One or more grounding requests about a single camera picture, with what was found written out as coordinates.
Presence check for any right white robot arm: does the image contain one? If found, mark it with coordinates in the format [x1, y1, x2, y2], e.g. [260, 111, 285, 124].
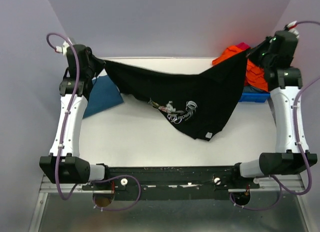
[230, 28, 318, 188]

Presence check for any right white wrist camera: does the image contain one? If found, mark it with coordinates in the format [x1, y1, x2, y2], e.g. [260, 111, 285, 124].
[284, 20, 300, 39]

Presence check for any folded teal t-shirt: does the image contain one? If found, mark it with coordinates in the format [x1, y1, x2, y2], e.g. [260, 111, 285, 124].
[83, 75, 124, 118]

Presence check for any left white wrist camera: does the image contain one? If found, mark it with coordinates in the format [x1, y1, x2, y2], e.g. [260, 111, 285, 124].
[55, 40, 72, 56]

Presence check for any black t-shirt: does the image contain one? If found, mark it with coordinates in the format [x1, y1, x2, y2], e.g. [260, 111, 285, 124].
[105, 51, 248, 141]

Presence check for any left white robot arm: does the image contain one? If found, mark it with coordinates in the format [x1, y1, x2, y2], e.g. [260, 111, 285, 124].
[39, 44, 111, 190]

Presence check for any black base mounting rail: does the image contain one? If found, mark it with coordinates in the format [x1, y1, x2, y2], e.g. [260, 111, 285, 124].
[82, 166, 259, 201]

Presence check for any blue plastic bin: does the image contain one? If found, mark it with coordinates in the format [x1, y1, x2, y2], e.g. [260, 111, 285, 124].
[239, 93, 270, 103]

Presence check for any orange t-shirt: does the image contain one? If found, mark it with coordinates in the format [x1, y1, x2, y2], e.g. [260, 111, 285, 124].
[211, 45, 269, 93]

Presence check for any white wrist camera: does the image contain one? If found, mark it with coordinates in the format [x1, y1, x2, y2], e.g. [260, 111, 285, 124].
[284, 20, 300, 39]
[55, 40, 72, 56]

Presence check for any pink t-shirt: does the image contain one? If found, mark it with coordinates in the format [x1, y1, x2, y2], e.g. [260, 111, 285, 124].
[236, 42, 251, 50]

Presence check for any grey t-shirt in bin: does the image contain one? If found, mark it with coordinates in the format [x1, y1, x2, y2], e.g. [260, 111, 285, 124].
[243, 85, 266, 94]

